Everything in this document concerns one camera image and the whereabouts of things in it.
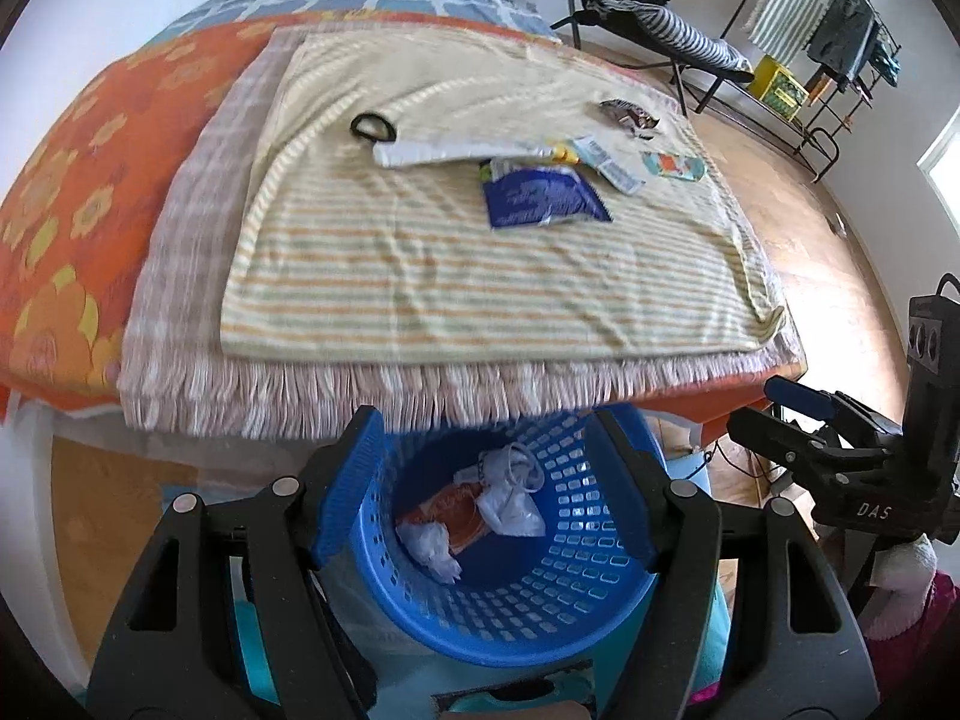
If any white plastic bag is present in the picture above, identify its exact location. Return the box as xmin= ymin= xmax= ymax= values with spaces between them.
xmin=454 ymin=444 xmax=547 ymax=538

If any red medicine box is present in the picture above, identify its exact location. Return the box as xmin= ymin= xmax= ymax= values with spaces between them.
xmin=395 ymin=483 xmax=490 ymax=556

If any brown snickers wrapper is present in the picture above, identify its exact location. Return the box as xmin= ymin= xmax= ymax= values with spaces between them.
xmin=601 ymin=99 xmax=659 ymax=142

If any blue foil pouch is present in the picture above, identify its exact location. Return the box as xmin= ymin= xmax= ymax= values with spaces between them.
xmin=480 ymin=160 xmax=612 ymax=231

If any yellow colourful candy wrapper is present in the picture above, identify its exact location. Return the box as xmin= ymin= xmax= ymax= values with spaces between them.
xmin=550 ymin=143 xmax=581 ymax=166

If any white tube wrapper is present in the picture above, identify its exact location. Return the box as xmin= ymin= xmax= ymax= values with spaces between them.
xmin=373 ymin=140 xmax=553 ymax=169

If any blue plastic basket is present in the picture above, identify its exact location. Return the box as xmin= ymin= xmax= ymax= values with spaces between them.
xmin=350 ymin=411 xmax=654 ymax=668

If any light blue snack wrapper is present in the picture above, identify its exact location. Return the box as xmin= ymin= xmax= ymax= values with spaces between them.
xmin=643 ymin=151 xmax=706 ymax=182

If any yellow crate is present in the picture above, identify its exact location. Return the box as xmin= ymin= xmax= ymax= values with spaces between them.
xmin=747 ymin=55 xmax=809 ymax=122

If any striped yellow towel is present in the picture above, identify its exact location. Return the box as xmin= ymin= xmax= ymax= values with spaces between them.
xmin=220 ymin=26 xmax=788 ymax=364

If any orange floral bedsheet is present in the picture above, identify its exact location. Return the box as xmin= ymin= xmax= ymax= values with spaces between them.
xmin=2 ymin=11 xmax=807 ymax=439

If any dark hanging jacket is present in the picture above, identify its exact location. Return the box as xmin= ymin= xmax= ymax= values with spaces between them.
xmin=807 ymin=0 xmax=901 ymax=91

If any white printed label sachet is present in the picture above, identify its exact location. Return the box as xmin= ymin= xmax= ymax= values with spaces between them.
xmin=571 ymin=137 xmax=646 ymax=197

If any striped cushion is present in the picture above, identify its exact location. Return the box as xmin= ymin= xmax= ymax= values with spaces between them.
xmin=587 ymin=0 xmax=754 ymax=83

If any black clothes rack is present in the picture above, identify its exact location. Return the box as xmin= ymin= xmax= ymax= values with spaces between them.
xmin=685 ymin=0 xmax=901 ymax=184

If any black hair tie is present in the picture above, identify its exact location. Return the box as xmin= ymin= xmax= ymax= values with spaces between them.
xmin=348 ymin=112 xmax=399 ymax=146

